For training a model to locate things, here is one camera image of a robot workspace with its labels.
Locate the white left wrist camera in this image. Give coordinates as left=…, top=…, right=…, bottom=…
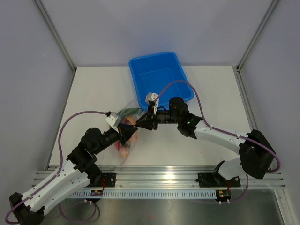
left=105, top=112, right=121, bottom=133

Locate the aluminium mounting rail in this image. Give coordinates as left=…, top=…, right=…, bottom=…
left=32, top=166, right=286, bottom=190

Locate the fake green onion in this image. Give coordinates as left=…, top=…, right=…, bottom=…
left=118, top=108, right=144, bottom=117

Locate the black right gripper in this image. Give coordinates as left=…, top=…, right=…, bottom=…
left=136, top=104, right=181, bottom=130

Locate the right aluminium frame post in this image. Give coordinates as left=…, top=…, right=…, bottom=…
left=236, top=0, right=281, bottom=72

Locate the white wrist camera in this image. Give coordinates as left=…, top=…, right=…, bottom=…
left=105, top=112, right=121, bottom=133
left=145, top=92, right=159, bottom=111

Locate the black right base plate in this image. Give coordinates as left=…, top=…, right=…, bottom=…
left=195, top=172, right=241, bottom=188

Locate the fake egg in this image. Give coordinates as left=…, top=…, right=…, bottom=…
left=119, top=148, right=129, bottom=158

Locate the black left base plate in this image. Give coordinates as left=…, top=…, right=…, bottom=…
left=93, top=172, right=117, bottom=188

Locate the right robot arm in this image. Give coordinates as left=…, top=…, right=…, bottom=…
left=135, top=97, right=275, bottom=187

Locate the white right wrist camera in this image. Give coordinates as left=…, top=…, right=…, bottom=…
left=145, top=92, right=159, bottom=111

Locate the left aluminium frame post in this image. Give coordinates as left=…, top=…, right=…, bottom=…
left=34, top=0, right=76, bottom=73

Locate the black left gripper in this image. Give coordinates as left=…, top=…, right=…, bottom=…
left=94, top=122, right=138, bottom=155

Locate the aluminium frame post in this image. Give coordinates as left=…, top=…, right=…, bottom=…
left=34, top=0, right=76, bottom=73
left=236, top=0, right=281, bottom=72

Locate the clear zip top bag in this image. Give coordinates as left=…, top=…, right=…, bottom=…
left=114, top=100, right=144, bottom=168

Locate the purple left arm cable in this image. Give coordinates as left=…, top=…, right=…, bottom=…
left=4, top=111, right=111, bottom=223

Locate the white slotted cable duct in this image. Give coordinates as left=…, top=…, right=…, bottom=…
left=70, top=190, right=217, bottom=199

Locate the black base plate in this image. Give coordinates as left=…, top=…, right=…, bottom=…
left=93, top=172, right=117, bottom=188
left=195, top=172, right=241, bottom=188

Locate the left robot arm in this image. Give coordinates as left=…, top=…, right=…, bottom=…
left=9, top=124, right=138, bottom=225

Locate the blue plastic bin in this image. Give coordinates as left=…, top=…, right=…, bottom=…
left=128, top=52, right=194, bottom=110

